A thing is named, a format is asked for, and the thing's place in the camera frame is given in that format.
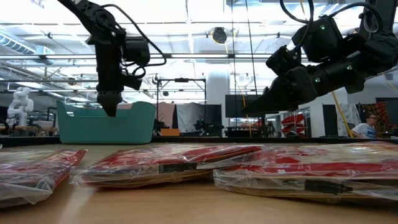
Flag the red popcorn bag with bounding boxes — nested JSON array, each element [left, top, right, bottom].
[[0, 148, 88, 208], [69, 144, 264, 189], [213, 140, 398, 205]]

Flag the thin black hanging cable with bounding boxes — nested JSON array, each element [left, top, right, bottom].
[[245, 0, 259, 94]]

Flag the white humanoid robot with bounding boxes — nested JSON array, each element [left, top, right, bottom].
[[6, 86, 34, 127]]

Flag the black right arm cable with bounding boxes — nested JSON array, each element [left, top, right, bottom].
[[279, 0, 384, 35]]

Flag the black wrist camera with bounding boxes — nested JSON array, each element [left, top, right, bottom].
[[266, 44, 305, 77], [123, 73, 144, 91]]

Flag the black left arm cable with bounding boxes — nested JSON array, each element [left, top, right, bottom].
[[102, 3, 168, 78]]

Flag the white printed hanging cloth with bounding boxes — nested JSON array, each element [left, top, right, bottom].
[[337, 103, 360, 137]]

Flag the wooden workbench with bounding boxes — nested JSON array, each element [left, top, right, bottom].
[[0, 124, 58, 137]]

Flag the thick yellow hanging cable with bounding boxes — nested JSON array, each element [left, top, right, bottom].
[[331, 91, 354, 138]]

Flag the red patterned hanging cloth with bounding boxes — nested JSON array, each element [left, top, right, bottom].
[[360, 101, 390, 131]]

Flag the black door panel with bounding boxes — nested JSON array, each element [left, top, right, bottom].
[[322, 104, 338, 137]]

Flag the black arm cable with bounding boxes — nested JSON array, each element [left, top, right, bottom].
[[102, 3, 168, 78], [279, 0, 384, 35]]

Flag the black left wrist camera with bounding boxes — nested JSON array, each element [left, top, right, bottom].
[[123, 73, 144, 91]]

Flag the black metal stand frame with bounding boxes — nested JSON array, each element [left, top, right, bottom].
[[156, 77, 207, 137]]

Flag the seated person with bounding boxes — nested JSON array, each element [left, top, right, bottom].
[[351, 113, 379, 139]]

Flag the black monitor screen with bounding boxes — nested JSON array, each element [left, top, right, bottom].
[[225, 94, 266, 118]]

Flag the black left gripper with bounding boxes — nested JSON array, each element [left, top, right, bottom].
[[95, 70, 125, 118]]

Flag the orange box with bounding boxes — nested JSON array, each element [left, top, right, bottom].
[[160, 128, 180, 137]]

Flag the red storage bins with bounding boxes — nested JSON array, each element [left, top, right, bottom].
[[281, 113, 307, 135]]

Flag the peach hanging cloth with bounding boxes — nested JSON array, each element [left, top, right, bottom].
[[157, 101, 176, 128]]

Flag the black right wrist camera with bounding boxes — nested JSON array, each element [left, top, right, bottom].
[[266, 44, 305, 77]]

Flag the thin yellow hanging cable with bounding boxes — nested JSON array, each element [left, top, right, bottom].
[[241, 93, 252, 138]]

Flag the black robot station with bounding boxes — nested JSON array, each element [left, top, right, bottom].
[[194, 119, 224, 137]]

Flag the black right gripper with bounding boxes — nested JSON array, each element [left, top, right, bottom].
[[241, 66, 321, 115]]

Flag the teal plastic basket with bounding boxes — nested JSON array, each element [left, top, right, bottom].
[[55, 100, 157, 145]]

